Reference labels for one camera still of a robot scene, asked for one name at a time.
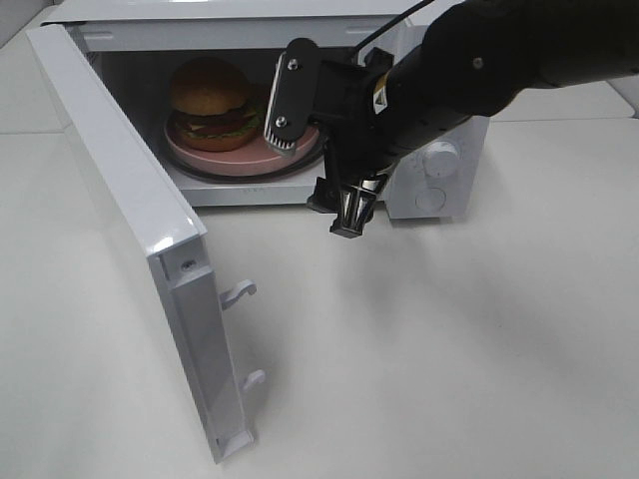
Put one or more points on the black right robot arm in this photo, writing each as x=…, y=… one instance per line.
x=473, y=60

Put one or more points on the glass microwave turntable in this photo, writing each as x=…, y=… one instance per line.
x=242, y=173

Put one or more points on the white microwave door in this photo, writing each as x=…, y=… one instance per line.
x=156, y=239

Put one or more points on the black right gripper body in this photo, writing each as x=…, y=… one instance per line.
x=355, y=167

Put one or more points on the burger with sesame-free bun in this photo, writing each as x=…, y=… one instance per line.
x=215, y=108

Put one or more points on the round white door button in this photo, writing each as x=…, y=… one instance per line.
x=430, y=200

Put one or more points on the pink round plate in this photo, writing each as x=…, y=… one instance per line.
x=256, y=152

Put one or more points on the lower white microwave knob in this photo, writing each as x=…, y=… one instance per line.
x=441, y=159

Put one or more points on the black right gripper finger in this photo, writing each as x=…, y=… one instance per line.
x=292, y=95

